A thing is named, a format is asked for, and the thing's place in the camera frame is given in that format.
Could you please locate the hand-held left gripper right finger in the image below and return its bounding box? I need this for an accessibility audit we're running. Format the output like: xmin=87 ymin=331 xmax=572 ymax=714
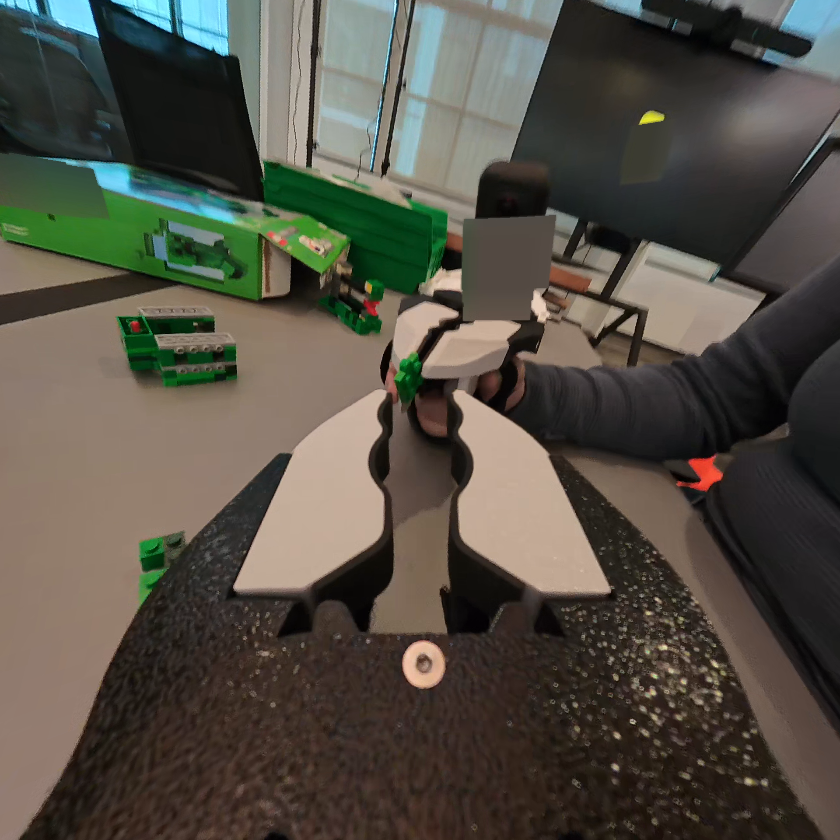
xmin=448 ymin=390 xmax=613 ymax=630

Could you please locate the black tape strip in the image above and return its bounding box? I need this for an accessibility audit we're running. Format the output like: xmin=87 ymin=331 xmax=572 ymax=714
xmin=0 ymin=269 xmax=172 ymax=327

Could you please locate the person's right forearm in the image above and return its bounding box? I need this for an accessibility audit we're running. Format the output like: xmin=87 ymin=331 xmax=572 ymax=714
xmin=508 ymin=259 xmax=840 ymax=460

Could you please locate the grey desk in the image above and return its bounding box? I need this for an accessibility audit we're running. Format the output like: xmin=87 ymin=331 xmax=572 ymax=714
xmin=0 ymin=239 xmax=840 ymax=840

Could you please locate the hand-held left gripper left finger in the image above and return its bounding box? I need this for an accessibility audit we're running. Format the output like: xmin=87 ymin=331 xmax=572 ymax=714
xmin=233 ymin=388 xmax=395 ymax=630

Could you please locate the green plastic bin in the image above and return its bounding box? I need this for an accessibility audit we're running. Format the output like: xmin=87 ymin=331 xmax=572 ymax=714
xmin=262 ymin=161 xmax=449 ymax=296

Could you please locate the small brick build red piece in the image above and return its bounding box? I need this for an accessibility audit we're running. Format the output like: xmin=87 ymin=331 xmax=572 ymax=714
xmin=318 ymin=261 xmax=386 ymax=337

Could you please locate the small green plate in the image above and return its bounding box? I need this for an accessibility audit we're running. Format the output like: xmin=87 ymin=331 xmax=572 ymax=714
xmin=394 ymin=351 xmax=426 ymax=404

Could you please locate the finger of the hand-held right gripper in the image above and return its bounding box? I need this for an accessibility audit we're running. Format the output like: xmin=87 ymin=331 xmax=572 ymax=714
xmin=392 ymin=302 xmax=462 ymax=375
xmin=420 ymin=318 xmax=521 ymax=382

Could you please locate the LED panel light stand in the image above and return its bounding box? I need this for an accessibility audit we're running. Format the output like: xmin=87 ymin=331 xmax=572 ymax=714
xmin=379 ymin=0 xmax=419 ymax=178
xmin=304 ymin=0 xmax=324 ymax=169

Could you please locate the person's right hand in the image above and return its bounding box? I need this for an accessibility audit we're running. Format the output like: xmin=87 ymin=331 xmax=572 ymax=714
xmin=379 ymin=354 xmax=526 ymax=442

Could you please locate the orange plastic item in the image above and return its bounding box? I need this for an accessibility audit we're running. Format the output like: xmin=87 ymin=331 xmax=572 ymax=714
xmin=676 ymin=455 xmax=723 ymax=490

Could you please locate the green cardboard box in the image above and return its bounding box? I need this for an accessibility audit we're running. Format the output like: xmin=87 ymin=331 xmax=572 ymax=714
xmin=0 ymin=154 xmax=352 ymax=301

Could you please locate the black video bar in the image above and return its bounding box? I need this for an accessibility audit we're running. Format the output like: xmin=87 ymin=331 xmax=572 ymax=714
xmin=640 ymin=0 xmax=815 ymax=59

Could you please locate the green grey brick build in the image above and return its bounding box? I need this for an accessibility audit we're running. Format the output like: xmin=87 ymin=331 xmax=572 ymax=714
xmin=117 ymin=305 xmax=238 ymax=388

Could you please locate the dark framed display panel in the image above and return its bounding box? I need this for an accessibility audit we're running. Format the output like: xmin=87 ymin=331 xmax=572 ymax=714
xmin=718 ymin=134 xmax=840 ymax=296

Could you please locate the grid window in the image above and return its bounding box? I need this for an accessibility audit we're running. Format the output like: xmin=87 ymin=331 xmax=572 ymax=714
xmin=315 ymin=0 xmax=572 ymax=198

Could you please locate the stepped green brick assembly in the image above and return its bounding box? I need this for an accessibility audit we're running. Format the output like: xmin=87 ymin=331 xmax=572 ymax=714
xmin=136 ymin=532 xmax=188 ymax=608

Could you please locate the large black screen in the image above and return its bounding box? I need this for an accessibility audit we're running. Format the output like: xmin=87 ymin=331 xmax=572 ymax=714
xmin=511 ymin=0 xmax=840 ymax=266

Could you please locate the person's torso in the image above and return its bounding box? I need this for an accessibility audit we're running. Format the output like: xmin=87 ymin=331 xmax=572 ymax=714
xmin=705 ymin=354 xmax=840 ymax=716

